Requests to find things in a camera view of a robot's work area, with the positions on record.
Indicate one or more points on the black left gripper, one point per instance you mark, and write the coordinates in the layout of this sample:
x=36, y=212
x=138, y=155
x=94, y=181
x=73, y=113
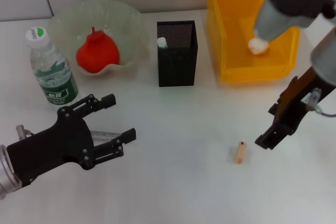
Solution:
x=57, y=148

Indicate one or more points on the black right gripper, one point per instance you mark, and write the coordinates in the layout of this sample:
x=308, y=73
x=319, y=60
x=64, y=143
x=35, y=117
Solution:
x=296, y=103

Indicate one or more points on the small beige wooden peg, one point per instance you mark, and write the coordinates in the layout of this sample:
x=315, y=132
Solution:
x=240, y=153

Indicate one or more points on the clear bottle with green label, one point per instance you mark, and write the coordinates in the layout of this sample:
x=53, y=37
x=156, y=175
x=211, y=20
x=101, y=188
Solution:
x=57, y=82

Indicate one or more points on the white paper ball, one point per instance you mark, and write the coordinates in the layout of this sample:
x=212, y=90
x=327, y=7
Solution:
x=258, y=47

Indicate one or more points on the green utility knife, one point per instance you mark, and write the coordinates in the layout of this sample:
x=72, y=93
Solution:
x=162, y=43

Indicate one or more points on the black mesh pen holder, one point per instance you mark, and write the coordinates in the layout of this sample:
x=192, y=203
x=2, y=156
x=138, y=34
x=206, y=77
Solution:
x=176, y=66

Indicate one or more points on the pale green glass fruit plate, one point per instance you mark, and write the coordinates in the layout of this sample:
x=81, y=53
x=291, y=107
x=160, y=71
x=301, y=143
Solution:
x=118, y=24

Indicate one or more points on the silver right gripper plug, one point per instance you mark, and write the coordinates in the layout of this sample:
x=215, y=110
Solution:
x=313, y=98

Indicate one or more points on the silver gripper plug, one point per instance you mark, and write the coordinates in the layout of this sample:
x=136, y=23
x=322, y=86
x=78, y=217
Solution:
x=21, y=130
x=313, y=98

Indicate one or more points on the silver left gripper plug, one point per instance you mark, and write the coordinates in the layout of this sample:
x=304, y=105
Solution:
x=21, y=130

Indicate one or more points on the yellow plastic bin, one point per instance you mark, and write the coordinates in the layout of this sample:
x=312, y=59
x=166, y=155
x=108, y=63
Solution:
x=236, y=11

